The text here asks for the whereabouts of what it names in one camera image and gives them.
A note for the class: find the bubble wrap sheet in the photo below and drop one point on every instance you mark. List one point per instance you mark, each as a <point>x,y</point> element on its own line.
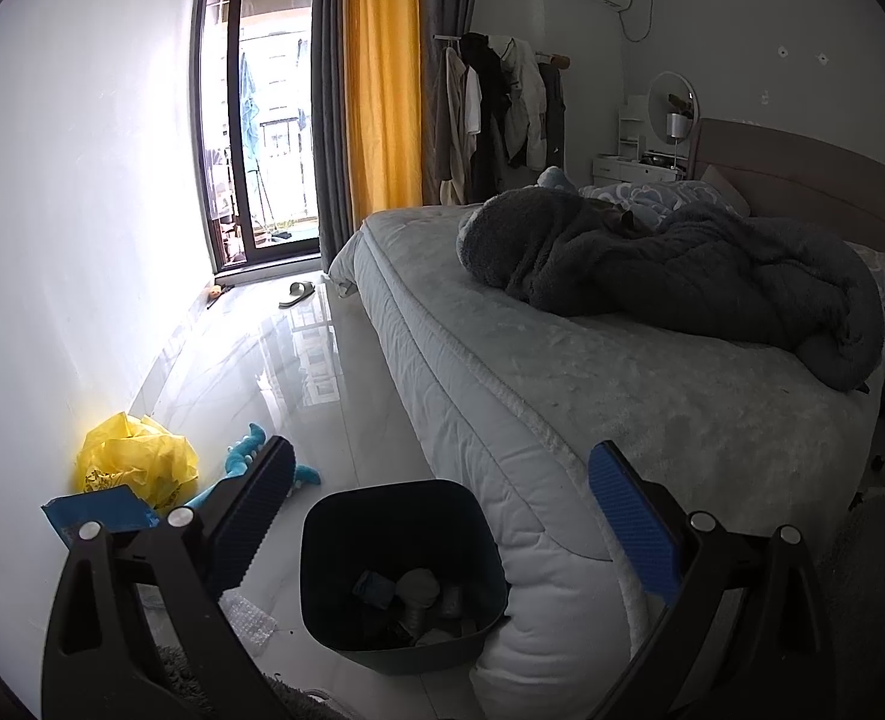
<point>251,619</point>

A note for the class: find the glass balcony door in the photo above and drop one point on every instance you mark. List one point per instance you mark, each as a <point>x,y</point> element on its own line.
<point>231,127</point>

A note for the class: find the clothes rack rod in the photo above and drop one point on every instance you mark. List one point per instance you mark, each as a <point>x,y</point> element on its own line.
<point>446,37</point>

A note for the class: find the blue plush dinosaur toy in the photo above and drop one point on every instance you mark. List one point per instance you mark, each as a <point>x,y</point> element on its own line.
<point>243,454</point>

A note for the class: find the light blue tissue pack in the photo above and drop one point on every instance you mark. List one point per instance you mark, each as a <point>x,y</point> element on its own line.
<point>373,589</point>

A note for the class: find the blue flat packet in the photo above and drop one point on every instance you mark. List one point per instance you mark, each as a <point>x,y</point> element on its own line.
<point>90,510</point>

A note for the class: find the yellow curtain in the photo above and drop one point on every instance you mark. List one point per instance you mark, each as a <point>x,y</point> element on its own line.
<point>382,90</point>

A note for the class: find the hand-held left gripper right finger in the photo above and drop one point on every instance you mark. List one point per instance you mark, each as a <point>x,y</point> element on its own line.
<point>633,521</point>

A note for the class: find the beige pillow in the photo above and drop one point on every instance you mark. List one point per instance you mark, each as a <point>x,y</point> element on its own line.
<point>723,184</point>

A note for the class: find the grey slipper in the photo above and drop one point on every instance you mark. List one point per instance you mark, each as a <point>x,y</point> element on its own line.
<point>297,294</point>

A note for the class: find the grey cat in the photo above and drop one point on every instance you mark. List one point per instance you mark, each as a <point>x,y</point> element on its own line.
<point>607,208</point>

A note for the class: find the light blue plush toy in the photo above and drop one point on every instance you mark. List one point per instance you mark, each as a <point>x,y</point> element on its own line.
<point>555,178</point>

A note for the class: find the yellow plastic bag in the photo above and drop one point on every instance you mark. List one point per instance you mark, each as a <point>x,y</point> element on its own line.
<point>135,457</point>

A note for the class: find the patterned light blue duvet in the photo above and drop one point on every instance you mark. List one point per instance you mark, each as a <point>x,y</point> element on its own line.
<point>652,195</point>

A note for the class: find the white hanging shirt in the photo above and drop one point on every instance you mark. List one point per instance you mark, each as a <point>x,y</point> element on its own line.
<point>474,101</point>

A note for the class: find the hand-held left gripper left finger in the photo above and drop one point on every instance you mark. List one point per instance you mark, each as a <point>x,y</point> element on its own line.
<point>255,514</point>

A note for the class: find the black hanging jacket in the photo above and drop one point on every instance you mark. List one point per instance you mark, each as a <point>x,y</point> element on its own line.
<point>491,127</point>

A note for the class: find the dark grey fleece blanket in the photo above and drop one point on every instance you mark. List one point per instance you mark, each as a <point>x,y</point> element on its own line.
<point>712,277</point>

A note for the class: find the beige bed headboard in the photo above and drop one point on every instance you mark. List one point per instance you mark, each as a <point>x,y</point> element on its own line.
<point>810,172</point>

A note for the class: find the grey bed mattress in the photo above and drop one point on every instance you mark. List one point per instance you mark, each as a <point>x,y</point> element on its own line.
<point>562,405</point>

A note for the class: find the dark trash bin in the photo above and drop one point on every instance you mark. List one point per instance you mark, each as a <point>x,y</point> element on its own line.
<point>322,540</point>

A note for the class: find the white table lamp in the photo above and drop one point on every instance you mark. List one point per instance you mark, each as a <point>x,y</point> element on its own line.
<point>678,127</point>

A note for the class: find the white shelf organiser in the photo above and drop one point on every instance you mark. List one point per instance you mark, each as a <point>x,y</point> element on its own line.
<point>628,131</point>

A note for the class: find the white hanging jacket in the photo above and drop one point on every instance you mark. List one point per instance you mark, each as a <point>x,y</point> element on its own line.
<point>525,105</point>

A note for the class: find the round mirror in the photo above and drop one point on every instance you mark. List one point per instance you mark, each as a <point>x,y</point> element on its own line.
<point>667,94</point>

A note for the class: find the white dresser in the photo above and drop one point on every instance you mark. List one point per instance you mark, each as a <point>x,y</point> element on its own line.
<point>615,169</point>

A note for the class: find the dark grey hanging garment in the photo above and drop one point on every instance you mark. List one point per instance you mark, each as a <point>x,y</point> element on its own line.
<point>553,120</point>

